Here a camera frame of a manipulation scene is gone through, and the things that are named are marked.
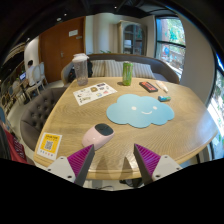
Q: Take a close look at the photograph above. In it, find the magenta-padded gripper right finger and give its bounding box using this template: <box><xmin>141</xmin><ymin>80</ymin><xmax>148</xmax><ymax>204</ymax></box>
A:
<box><xmin>133</xmin><ymin>143</ymin><xmax>183</xmax><ymax>186</ymax></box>

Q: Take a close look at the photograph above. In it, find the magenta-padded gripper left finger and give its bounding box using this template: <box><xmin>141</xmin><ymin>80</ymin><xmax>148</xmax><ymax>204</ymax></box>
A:
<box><xmin>46</xmin><ymin>143</ymin><xmax>96</xmax><ymax>187</ymax></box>

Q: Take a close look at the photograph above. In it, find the pink computer mouse dark top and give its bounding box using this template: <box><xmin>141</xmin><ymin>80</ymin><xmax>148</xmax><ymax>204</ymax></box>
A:
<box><xmin>81</xmin><ymin>123</ymin><xmax>115</xmax><ymax>151</ymax></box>

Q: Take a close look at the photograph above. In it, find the light blue cloud mouse pad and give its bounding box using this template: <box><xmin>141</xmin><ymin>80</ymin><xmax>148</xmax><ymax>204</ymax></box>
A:
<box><xmin>106</xmin><ymin>93</ymin><xmax>176</xmax><ymax>129</ymax></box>

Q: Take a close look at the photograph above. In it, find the yellow and white code card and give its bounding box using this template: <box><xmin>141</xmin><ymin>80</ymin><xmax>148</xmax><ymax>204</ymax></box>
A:
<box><xmin>35</xmin><ymin>132</ymin><xmax>63</xmax><ymax>161</ymax></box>

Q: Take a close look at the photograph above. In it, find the grey tufted armchair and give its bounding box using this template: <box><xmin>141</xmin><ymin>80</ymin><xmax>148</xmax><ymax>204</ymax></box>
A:
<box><xmin>19</xmin><ymin>87</ymin><xmax>69</xmax><ymax>152</ymax></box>

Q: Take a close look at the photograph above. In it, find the small teal green pack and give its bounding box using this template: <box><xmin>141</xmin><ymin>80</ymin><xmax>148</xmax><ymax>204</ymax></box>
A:
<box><xmin>157</xmin><ymin>95</ymin><xmax>172</xmax><ymax>103</ymax></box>

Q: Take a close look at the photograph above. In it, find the white sticker sheet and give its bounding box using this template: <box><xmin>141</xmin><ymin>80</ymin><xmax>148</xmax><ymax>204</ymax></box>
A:
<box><xmin>72</xmin><ymin>81</ymin><xmax>118</xmax><ymax>107</ymax></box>

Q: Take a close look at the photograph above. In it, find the white tube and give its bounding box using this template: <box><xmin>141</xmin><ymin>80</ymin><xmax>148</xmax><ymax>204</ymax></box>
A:
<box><xmin>155</xmin><ymin>79</ymin><xmax>170</xmax><ymax>93</ymax></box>

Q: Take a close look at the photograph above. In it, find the black and red flat box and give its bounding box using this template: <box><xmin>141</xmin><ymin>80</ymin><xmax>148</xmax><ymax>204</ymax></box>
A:
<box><xmin>138</xmin><ymin>80</ymin><xmax>159</xmax><ymax>93</ymax></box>

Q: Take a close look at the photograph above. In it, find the clear shaker bottle white lid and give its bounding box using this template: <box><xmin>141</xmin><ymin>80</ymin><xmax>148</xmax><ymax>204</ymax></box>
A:
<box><xmin>72</xmin><ymin>53</ymin><xmax>90</xmax><ymax>87</ymax></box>

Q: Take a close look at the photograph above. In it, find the striped cushion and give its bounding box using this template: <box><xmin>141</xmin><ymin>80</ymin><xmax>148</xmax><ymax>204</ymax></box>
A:
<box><xmin>90</xmin><ymin>59</ymin><xmax>107</xmax><ymax>78</ymax></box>
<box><xmin>132</xmin><ymin>61</ymin><xmax>156</xmax><ymax>80</ymax></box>
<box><xmin>104</xmin><ymin>59</ymin><xmax>125</xmax><ymax>78</ymax></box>

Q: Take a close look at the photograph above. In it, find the green drink can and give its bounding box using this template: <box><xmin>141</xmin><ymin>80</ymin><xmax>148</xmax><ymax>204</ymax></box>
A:
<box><xmin>121</xmin><ymin>61</ymin><xmax>134</xmax><ymax>87</ymax></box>

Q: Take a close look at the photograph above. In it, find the person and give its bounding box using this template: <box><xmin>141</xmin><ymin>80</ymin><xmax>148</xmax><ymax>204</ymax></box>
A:
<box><xmin>25</xmin><ymin>59</ymin><xmax>37</xmax><ymax>88</ymax></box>

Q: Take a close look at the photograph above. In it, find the grey sofa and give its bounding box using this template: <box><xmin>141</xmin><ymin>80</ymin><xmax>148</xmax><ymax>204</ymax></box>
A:
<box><xmin>60</xmin><ymin>53</ymin><xmax>181</xmax><ymax>85</ymax></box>

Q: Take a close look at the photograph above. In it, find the black backpack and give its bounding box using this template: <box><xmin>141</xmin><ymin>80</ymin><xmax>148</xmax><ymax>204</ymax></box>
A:
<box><xmin>68</xmin><ymin>59</ymin><xmax>94</xmax><ymax>84</ymax></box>

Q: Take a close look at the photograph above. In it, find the wooden door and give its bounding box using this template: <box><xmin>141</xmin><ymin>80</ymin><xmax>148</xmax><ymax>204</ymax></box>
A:
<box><xmin>39</xmin><ymin>17</ymin><xmax>86</xmax><ymax>84</ymax></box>

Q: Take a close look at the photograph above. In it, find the black framed window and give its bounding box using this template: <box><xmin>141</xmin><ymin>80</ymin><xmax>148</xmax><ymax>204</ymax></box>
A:
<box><xmin>154</xmin><ymin>16</ymin><xmax>187</xmax><ymax>79</ymax></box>

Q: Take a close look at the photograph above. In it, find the glass door cabinet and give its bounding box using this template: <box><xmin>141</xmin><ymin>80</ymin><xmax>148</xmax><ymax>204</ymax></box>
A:
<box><xmin>117</xmin><ymin>20</ymin><xmax>148</xmax><ymax>56</ymax></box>

